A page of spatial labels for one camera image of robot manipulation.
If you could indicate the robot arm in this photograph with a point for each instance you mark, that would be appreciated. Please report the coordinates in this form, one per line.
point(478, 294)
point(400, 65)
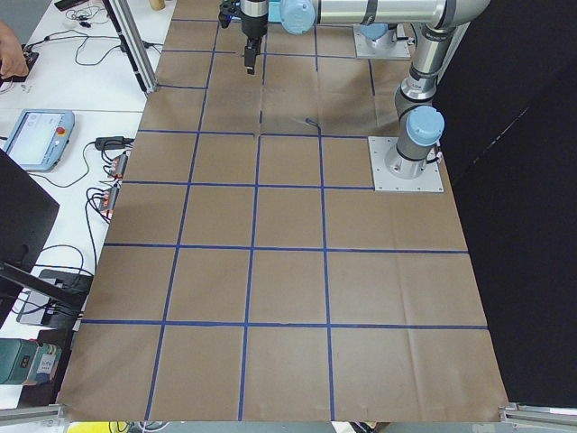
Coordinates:
point(298, 17)
point(420, 125)

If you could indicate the person hand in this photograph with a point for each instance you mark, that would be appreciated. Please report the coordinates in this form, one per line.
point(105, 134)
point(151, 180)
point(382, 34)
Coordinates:
point(13, 63)

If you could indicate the light blue plastic bin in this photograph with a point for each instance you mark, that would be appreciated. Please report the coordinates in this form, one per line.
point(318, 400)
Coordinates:
point(274, 13)

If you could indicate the wooden cylinder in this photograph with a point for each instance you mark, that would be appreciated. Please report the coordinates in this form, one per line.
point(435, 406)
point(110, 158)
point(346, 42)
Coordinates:
point(157, 5)

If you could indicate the orange grey adapter box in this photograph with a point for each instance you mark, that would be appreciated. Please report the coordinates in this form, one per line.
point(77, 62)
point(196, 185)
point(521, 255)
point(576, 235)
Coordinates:
point(117, 167)

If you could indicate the black power brick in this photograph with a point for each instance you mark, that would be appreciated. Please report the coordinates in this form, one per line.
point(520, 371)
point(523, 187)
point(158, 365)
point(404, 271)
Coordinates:
point(110, 143)

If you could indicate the teach pendant tablet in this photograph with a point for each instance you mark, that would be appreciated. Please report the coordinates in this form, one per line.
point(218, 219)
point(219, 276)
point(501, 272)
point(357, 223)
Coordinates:
point(39, 138)

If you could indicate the black monitor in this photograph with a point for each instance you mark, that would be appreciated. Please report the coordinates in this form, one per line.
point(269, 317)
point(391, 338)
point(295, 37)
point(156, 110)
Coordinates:
point(28, 214)

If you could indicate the green device box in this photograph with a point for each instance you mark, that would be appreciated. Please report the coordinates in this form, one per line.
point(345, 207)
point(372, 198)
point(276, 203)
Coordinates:
point(27, 362)

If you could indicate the aluminium frame post left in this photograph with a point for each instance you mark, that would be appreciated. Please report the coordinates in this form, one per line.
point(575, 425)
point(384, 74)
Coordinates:
point(124, 24)

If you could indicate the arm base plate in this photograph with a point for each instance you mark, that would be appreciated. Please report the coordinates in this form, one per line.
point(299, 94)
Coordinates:
point(381, 41)
point(393, 173)

